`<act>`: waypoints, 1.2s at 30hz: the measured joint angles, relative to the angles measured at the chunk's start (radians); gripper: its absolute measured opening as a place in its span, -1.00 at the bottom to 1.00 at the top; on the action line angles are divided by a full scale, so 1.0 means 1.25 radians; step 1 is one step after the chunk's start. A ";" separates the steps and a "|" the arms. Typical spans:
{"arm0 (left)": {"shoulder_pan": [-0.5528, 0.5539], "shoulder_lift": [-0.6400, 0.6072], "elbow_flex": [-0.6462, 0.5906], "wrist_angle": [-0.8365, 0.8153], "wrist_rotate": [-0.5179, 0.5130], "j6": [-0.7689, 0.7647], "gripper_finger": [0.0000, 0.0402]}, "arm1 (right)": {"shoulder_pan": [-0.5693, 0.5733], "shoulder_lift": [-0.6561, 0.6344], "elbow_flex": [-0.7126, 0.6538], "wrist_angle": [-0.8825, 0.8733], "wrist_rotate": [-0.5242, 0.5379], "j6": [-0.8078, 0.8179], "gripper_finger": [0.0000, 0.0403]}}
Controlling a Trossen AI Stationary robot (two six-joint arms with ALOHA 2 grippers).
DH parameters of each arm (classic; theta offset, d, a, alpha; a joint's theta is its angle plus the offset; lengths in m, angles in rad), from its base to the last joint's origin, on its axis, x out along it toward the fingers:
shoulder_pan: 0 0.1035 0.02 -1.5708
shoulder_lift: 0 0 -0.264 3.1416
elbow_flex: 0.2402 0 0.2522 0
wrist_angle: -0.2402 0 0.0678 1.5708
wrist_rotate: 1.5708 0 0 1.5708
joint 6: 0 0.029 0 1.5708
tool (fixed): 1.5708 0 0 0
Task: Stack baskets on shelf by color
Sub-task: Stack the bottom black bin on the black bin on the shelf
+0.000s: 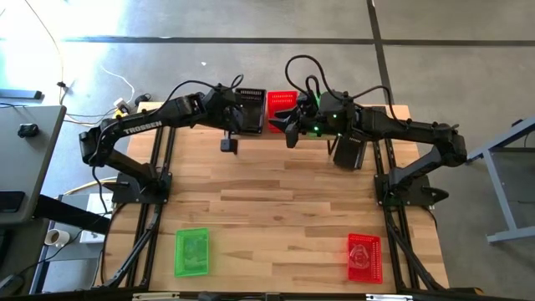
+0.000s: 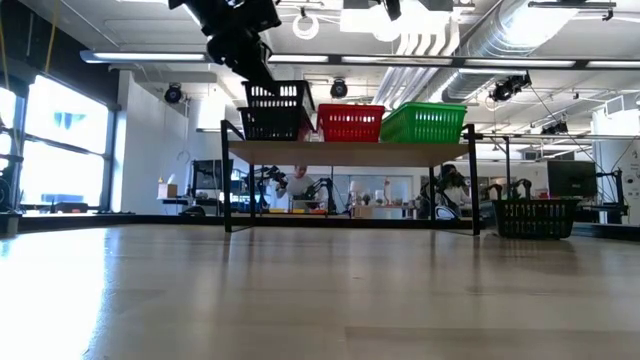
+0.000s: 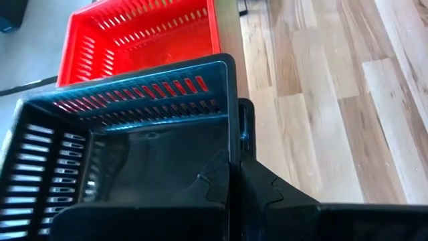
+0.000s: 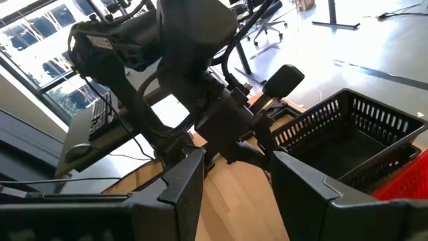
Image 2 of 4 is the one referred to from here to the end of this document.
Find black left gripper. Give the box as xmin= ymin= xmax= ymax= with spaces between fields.
xmin=168 ymin=0 xmax=283 ymax=96

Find black slotted plastic basket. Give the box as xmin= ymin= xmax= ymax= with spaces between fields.
xmin=241 ymin=79 xmax=317 ymax=112
xmin=492 ymin=198 xmax=581 ymax=240
xmin=237 ymin=106 xmax=315 ymax=142

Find red slotted plastic basket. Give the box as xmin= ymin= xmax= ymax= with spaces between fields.
xmin=316 ymin=103 xmax=387 ymax=112
xmin=318 ymin=108 xmax=385 ymax=143

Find green slotted plastic basket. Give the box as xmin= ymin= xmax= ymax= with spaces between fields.
xmin=379 ymin=101 xmax=469 ymax=145

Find small black monitor on arm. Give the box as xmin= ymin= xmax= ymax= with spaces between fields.
xmin=191 ymin=158 xmax=225 ymax=192

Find wooden shelf with black legs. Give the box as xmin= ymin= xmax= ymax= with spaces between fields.
xmin=220 ymin=119 xmax=482 ymax=237

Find white ceiling pipes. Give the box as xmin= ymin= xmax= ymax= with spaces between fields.
xmin=372 ymin=19 xmax=464 ymax=106

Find black bar with light strips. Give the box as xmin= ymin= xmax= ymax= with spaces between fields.
xmin=79 ymin=48 xmax=640 ymax=71

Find person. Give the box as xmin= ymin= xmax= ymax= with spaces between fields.
xmin=276 ymin=165 xmax=321 ymax=211
xmin=433 ymin=163 xmax=474 ymax=221

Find black ceiling track light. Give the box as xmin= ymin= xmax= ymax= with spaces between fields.
xmin=527 ymin=0 xmax=617 ymax=22

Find black ceiling spotlight cluster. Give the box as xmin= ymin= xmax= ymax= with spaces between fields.
xmin=539 ymin=119 xmax=571 ymax=136

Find white rounded device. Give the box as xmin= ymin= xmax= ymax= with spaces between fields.
xmin=433 ymin=204 xmax=459 ymax=222

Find large black monitor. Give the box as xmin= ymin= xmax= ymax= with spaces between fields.
xmin=546 ymin=159 xmax=599 ymax=199

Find black equipment stand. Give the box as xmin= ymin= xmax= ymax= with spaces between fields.
xmin=597 ymin=168 xmax=630 ymax=225

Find white cable coil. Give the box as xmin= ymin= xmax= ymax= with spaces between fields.
xmin=291 ymin=12 xmax=321 ymax=41

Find silver ventilation duct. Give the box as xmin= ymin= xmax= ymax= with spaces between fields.
xmin=439 ymin=0 xmax=581 ymax=104

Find black ceiling camera mount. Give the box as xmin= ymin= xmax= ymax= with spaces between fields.
xmin=488 ymin=72 xmax=533 ymax=104

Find black aluminium table frame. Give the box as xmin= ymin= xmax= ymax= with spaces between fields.
xmin=0 ymin=212 xmax=640 ymax=242

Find large window with black frame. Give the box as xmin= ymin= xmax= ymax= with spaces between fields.
xmin=0 ymin=72 xmax=121 ymax=216

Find yellow hanging strap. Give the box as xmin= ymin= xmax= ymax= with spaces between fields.
xmin=43 ymin=0 xmax=59 ymax=76

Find white wall vent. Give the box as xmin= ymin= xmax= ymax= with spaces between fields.
xmin=602 ymin=92 xmax=640 ymax=119

